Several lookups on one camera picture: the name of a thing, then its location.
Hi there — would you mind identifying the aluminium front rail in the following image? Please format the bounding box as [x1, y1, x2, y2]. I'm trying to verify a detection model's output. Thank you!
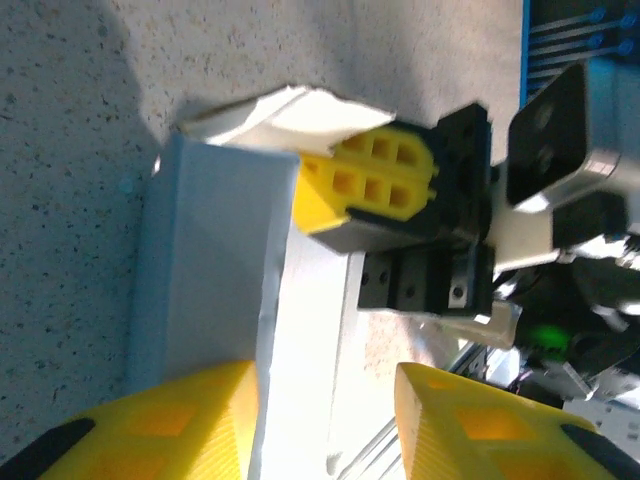
[324, 339, 640, 476]

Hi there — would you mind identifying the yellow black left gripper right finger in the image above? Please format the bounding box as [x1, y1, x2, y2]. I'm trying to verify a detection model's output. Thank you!
[394, 362, 640, 480]

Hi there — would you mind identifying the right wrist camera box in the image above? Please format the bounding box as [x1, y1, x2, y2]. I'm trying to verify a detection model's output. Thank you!
[504, 62, 640, 261]

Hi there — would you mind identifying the white paper box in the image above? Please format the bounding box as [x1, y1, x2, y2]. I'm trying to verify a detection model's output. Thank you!
[124, 84, 401, 480]

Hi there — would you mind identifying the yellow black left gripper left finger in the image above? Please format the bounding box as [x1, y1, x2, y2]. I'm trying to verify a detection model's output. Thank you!
[0, 359, 261, 480]

